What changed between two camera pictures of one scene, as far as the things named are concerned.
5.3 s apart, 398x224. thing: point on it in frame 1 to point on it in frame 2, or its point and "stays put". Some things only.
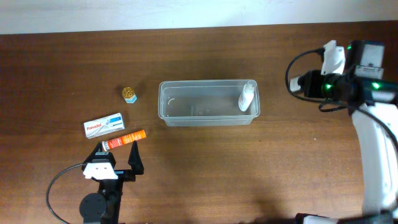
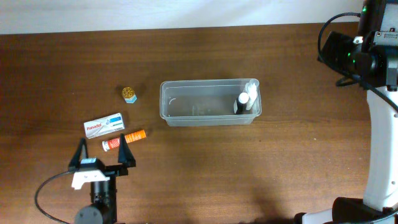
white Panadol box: [104, 126] stays put
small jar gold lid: [129, 95] stays put
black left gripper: [135, 163] to [125, 157]
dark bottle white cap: [294, 84] to [241, 102]
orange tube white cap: [111, 144] stays put
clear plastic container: [206, 102] stays put
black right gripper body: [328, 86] to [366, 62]
